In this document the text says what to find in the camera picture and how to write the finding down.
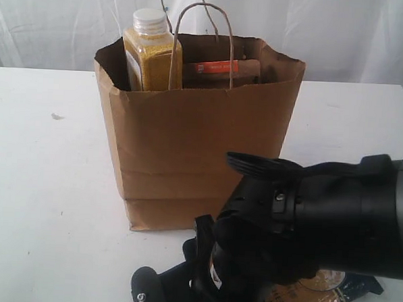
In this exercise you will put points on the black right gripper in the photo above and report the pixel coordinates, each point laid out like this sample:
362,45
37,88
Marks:
250,247

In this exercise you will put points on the spaghetti package dark blue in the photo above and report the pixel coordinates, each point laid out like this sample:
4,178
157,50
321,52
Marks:
332,286

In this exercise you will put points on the brown paper shopping bag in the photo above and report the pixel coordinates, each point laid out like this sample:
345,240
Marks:
168,147

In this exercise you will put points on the brown kraft pouch white label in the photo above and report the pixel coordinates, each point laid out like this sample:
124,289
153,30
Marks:
216,74

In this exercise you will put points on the yellow millet grain pack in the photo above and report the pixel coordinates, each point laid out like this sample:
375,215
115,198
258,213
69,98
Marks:
153,57

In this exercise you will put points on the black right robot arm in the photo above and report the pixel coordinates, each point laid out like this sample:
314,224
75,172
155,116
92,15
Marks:
349,216

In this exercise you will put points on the white backdrop sheet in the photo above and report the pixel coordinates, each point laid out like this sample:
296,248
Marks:
340,40

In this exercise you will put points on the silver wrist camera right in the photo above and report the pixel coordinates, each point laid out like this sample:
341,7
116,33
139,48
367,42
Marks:
170,286

